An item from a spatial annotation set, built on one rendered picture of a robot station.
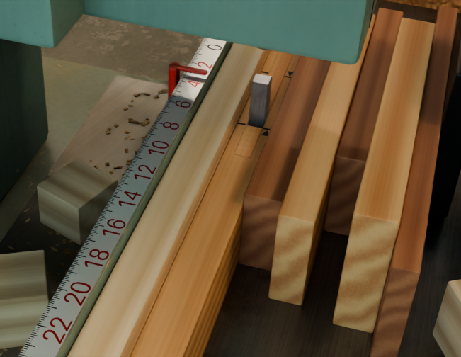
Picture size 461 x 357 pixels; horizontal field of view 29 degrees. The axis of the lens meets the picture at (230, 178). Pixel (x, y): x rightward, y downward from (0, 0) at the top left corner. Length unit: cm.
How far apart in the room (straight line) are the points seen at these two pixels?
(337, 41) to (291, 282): 12
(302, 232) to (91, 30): 206
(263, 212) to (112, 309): 10
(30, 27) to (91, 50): 193
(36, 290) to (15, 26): 17
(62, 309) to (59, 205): 25
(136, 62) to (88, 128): 159
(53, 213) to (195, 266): 23
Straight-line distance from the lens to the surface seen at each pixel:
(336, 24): 41
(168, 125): 45
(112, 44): 237
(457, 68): 45
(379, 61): 52
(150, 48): 235
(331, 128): 46
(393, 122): 44
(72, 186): 60
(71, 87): 76
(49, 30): 42
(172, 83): 49
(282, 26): 42
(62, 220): 60
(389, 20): 57
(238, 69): 50
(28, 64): 63
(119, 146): 69
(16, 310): 53
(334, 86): 49
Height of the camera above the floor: 122
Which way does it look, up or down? 39 degrees down
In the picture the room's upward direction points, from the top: 4 degrees clockwise
